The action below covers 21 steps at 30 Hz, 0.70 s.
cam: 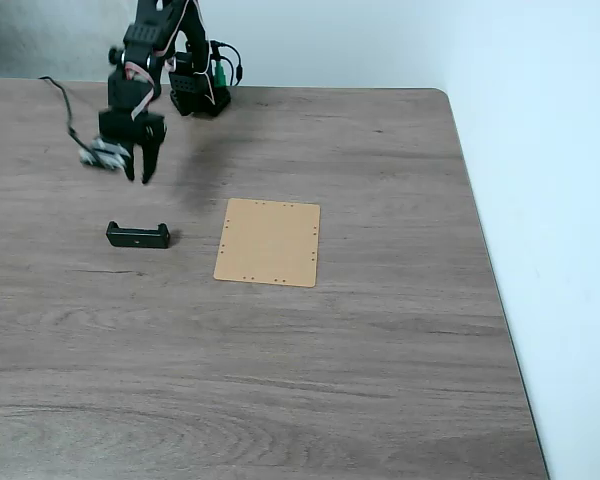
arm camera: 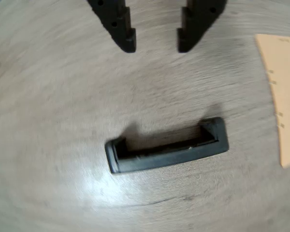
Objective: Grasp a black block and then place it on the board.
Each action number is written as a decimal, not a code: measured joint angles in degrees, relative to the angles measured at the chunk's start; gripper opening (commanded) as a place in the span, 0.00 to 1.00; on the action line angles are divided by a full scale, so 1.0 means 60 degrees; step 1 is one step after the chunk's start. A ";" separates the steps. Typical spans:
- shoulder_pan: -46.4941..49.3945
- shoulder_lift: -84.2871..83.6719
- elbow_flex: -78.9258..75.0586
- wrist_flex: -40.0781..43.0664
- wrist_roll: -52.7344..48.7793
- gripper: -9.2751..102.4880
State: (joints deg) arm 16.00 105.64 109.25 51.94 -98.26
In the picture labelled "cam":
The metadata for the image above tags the black block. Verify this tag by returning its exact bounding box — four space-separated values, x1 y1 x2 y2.
105 220 172 250

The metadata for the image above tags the orange board with holes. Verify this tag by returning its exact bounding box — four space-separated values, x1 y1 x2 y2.
213 197 322 289

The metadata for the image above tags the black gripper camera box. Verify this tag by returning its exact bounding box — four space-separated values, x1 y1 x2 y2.
78 135 132 172

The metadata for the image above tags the red white servo wire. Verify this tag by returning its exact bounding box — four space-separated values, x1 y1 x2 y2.
124 62 156 120

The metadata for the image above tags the black camera cable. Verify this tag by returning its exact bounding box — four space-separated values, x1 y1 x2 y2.
38 75 89 151

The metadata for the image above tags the black base power cable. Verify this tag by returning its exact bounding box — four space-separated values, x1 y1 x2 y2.
208 41 245 89

